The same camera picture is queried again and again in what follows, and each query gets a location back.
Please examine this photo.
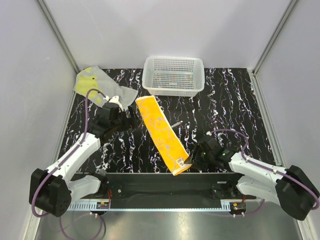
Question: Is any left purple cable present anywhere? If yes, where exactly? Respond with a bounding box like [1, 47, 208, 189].
[31, 88, 108, 239]

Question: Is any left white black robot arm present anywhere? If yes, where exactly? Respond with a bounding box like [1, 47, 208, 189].
[29, 102, 140, 217]

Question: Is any white slotted cable duct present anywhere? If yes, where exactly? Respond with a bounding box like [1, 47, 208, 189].
[68, 199, 246, 212]

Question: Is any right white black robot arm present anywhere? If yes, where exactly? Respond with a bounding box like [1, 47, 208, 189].
[184, 135, 320, 221]

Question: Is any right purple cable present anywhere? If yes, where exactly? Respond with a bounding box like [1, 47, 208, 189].
[207, 129, 320, 218]

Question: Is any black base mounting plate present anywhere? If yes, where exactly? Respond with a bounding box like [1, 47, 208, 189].
[78, 171, 257, 208]

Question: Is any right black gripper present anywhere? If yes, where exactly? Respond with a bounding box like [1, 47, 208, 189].
[184, 143, 214, 171]

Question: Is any purple cable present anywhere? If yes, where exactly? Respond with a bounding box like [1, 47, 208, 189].
[31, 88, 108, 239]
[207, 129, 320, 218]

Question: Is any white plastic mesh basket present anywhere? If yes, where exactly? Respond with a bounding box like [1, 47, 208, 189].
[142, 56, 205, 98]

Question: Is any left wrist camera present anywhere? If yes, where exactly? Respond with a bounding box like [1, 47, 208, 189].
[103, 95, 124, 111]

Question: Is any grey and orange towel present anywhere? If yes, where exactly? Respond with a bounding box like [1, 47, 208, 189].
[135, 95, 192, 176]

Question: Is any grey towel yellow frog print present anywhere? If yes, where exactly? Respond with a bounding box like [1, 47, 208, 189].
[73, 66, 138, 110]

